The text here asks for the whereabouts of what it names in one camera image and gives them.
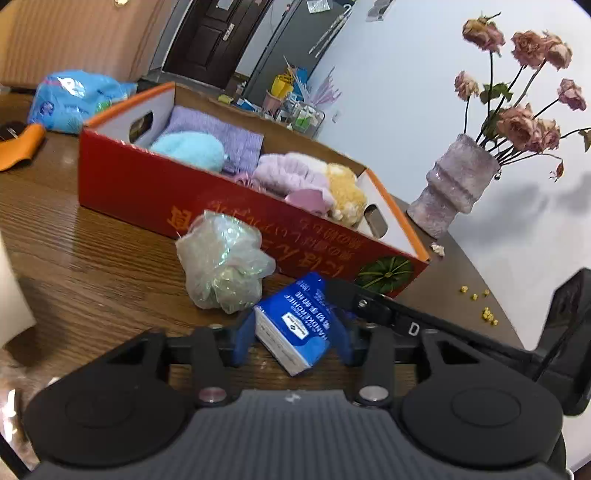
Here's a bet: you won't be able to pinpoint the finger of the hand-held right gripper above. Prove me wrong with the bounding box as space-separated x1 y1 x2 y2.
325 278 422 339

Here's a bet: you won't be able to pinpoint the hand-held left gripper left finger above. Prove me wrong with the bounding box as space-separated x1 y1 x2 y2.
99 310 259 408

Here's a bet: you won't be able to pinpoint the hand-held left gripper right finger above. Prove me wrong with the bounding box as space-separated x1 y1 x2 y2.
325 318 463 408

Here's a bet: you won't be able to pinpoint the blue tissue packet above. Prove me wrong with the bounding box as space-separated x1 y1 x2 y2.
254 271 338 377

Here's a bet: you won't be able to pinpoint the white and yellow plush hamster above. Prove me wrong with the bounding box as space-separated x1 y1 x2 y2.
325 162 368 228

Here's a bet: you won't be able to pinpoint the pink makeup sponge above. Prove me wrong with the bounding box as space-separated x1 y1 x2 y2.
284 188 327 216

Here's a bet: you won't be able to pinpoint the purple fuzzy wristband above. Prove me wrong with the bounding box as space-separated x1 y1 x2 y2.
252 152 334 211

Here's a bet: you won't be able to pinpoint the red cardboard box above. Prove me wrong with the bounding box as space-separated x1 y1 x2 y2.
78 82 431 299

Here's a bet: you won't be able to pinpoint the blue fluffy plush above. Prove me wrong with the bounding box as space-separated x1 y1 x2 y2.
148 131 228 173

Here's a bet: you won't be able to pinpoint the iridescent mesh bath ball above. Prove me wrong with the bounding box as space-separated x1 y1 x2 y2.
175 210 277 315

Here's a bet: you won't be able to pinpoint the scattered yellow crumbs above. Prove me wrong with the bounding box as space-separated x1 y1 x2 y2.
459 285 500 324

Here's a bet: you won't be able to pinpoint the purple ribbed vase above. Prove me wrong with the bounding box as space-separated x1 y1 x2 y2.
406 134 502 240

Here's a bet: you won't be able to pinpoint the clear desk organizer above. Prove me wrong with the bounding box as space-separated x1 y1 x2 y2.
277 95 327 133

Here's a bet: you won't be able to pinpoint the purple towel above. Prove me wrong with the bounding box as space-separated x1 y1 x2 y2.
159 106 265 175

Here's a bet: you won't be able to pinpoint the purple dried flowers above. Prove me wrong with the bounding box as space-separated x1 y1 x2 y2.
309 69 343 105

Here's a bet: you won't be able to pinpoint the dried pink roses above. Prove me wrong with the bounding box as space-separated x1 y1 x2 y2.
455 14 591 181

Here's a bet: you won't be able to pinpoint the yellow pen cup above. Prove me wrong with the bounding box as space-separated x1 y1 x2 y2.
270 76 297 100

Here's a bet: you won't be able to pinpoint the white round sponge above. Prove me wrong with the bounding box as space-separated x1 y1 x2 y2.
0 251 37 350

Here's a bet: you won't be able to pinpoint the white folded umbrella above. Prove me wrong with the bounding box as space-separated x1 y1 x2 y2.
313 4 353 59

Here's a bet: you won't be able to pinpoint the grey refrigerator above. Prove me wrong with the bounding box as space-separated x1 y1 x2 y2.
240 0 356 105

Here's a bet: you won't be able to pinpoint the blue wet wipes package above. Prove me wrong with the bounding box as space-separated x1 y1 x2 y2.
28 70 138 136

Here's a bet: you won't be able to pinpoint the dark wooden door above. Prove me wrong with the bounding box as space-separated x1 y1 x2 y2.
161 0 269 88

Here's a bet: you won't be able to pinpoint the pink ribbed suitcase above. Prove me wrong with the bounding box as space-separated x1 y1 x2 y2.
0 0 178 88

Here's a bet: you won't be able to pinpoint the orange strap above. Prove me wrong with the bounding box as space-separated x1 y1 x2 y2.
0 124 47 173

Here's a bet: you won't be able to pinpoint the wall poster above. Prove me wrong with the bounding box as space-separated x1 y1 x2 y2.
366 0 393 23

